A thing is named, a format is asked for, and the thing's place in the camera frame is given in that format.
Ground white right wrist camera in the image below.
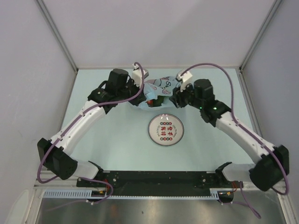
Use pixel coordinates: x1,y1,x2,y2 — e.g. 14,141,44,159
176,71,192,92

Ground red fake cherry bunch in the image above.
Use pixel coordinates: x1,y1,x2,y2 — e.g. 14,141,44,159
146,99,155,107

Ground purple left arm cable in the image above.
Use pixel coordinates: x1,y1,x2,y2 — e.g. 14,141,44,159
37,62,144,183

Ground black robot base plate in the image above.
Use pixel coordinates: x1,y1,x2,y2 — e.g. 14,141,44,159
77,170,244,203

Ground round printed white plate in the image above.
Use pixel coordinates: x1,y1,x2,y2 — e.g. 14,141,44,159
148,114,185,147

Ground aluminium frame rail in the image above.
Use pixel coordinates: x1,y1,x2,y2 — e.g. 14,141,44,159
274,180,288,201

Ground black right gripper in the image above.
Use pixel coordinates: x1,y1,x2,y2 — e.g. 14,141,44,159
169,80,203,109

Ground white slotted cable duct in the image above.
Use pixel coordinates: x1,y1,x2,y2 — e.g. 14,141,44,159
43,189,106,199

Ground light blue printed plastic bag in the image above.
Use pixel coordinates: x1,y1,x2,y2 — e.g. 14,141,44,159
132,76,180,111

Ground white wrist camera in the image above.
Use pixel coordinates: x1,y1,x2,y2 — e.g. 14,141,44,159
131,68,149,87
176,71,192,92

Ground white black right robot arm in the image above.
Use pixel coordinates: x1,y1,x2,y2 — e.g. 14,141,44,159
170,79,290,191

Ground green fake avocado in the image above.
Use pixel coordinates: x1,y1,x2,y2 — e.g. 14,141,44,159
155,96,164,106

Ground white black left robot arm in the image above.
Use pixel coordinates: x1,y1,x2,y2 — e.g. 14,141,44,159
37,67,149,187

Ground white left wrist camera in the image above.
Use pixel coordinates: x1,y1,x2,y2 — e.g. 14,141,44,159
131,68,149,87

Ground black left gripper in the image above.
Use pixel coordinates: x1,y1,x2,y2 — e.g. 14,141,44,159
117,78,146,106

